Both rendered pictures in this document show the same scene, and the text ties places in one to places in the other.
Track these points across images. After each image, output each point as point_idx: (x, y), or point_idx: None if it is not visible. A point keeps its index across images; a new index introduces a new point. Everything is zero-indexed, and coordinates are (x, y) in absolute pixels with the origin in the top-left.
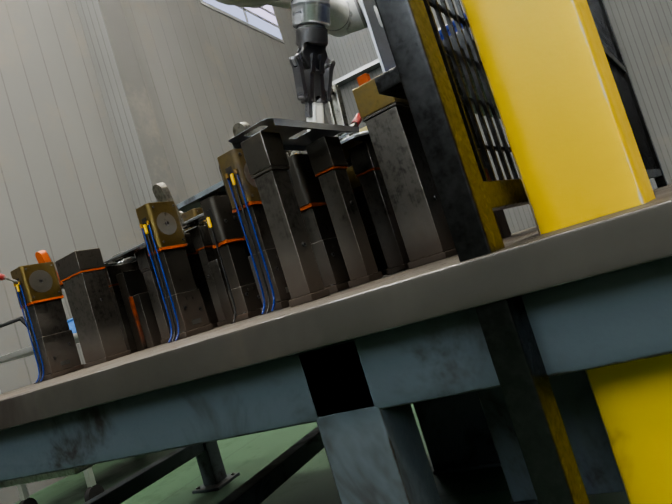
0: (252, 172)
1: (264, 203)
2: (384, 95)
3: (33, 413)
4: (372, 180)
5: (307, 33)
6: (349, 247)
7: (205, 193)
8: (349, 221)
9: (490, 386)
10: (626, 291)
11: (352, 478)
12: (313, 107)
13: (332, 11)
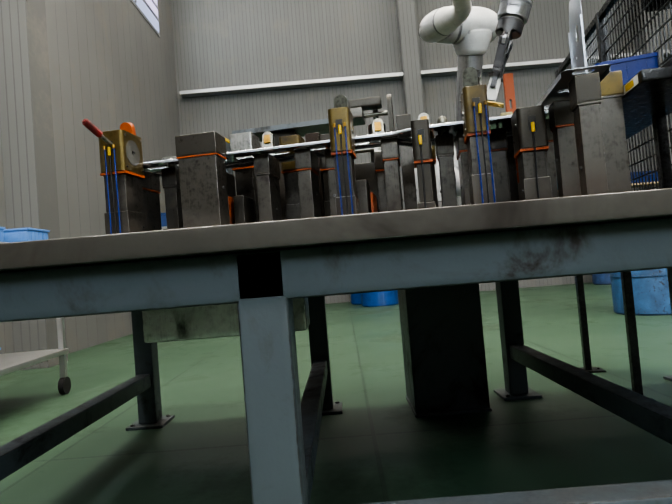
0: (581, 100)
1: (583, 126)
2: (616, 86)
3: (541, 217)
4: (549, 149)
5: (516, 23)
6: (571, 187)
7: (285, 127)
8: (577, 167)
9: None
10: None
11: None
12: (498, 80)
13: (466, 18)
